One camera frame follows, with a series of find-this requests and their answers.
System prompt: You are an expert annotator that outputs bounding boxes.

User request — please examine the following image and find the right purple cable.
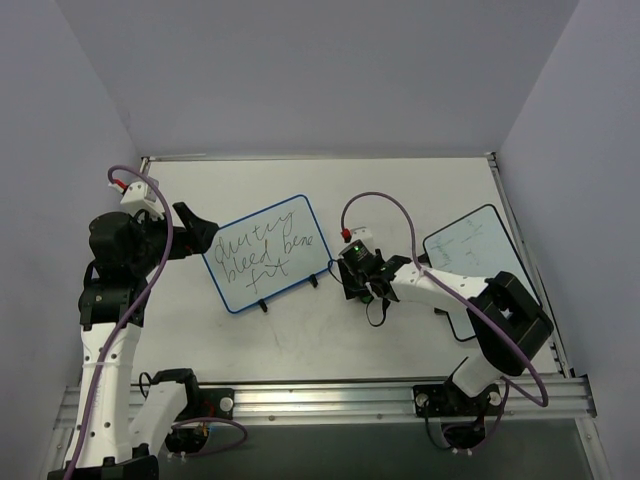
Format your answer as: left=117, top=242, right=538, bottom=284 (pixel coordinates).
left=338, top=191, right=549, bottom=409

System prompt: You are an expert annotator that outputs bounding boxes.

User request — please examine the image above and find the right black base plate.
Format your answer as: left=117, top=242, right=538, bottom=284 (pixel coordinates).
left=412, top=381, right=502, bottom=418

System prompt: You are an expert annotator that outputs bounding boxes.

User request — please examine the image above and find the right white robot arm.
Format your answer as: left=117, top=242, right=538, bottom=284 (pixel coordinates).
left=338, top=240, right=554, bottom=413

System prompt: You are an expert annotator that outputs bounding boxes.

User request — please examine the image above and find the purple cable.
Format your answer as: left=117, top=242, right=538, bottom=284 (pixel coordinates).
left=338, top=191, right=549, bottom=409
left=63, top=164, right=250, bottom=480

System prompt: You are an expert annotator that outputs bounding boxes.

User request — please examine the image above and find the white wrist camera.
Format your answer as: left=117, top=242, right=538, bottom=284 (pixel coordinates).
left=341, top=227, right=375, bottom=249
left=120, top=181, right=164, bottom=220

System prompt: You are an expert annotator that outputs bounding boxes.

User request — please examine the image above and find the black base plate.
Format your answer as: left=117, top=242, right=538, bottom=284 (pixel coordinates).
left=412, top=381, right=502, bottom=418
left=193, top=387, right=235, bottom=420

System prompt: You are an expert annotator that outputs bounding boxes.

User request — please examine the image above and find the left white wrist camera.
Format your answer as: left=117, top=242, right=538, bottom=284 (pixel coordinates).
left=120, top=181, right=164, bottom=220

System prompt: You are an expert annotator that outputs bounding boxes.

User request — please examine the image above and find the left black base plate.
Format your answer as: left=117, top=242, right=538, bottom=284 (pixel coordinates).
left=193, top=387, right=235, bottom=420

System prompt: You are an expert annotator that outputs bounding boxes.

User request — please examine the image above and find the black framed whiteboard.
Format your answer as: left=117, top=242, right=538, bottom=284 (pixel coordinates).
left=417, top=202, right=543, bottom=343

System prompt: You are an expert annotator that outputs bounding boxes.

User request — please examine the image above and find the aluminium mounting rail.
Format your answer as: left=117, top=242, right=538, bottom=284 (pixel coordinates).
left=53, top=375, right=598, bottom=431

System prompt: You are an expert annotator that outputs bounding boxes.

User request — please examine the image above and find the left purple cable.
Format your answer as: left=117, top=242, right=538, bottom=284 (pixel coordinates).
left=63, top=164, right=250, bottom=480

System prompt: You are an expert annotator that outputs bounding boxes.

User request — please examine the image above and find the blue framed whiteboard with writing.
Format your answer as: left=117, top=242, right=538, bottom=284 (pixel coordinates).
left=203, top=194, right=332, bottom=314

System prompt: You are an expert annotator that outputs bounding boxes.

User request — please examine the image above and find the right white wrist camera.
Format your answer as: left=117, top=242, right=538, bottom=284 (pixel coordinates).
left=341, top=227, right=375, bottom=249

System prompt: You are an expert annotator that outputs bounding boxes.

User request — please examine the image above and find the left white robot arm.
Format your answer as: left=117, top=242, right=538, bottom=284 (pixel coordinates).
left=48, top=202, right=219, bottom=479

